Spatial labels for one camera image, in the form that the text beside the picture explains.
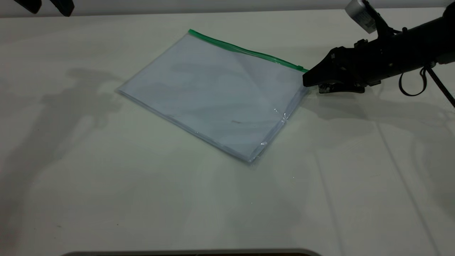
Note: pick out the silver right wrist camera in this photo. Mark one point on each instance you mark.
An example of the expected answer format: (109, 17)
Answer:
(360, 14)

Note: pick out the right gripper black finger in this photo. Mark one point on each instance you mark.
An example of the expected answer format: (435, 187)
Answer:
(341, 89)
(334, 67)

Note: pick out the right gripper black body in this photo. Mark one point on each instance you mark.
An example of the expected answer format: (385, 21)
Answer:
(391, 53)

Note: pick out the dark grey curved base edge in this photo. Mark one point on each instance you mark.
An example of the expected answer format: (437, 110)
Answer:
(192, 252)

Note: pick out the clear zip bag green zipper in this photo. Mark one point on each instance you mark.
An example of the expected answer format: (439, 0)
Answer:
(213, 89)

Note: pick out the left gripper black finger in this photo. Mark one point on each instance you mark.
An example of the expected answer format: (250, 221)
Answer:
(30, 4)
(64, 6)

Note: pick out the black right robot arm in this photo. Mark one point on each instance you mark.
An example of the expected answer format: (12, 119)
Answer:
(446, 35)

